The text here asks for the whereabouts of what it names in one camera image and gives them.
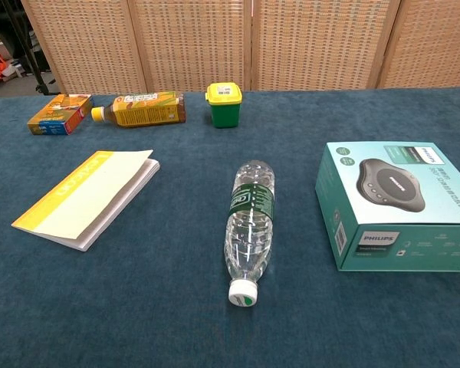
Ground notebook with yellow cover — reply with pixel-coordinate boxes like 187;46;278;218
10;149;161;253

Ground clear water bottle green label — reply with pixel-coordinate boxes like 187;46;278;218
224;159;278;308

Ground green container with yellow lid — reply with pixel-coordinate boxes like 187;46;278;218
205;81;244;129

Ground yellow label tea bottle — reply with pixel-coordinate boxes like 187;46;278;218
90;90;188;128

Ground dark blue table mat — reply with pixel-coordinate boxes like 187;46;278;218
0;86;460;368

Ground wooden woven folding screen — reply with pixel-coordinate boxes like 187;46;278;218
21;0;460;95

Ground teal Philips speaker box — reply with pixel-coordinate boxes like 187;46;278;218
314;141;460;273

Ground orange snack box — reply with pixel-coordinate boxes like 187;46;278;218
26;93;95;136

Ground black tripod stand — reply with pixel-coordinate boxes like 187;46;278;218
0;0;57;96

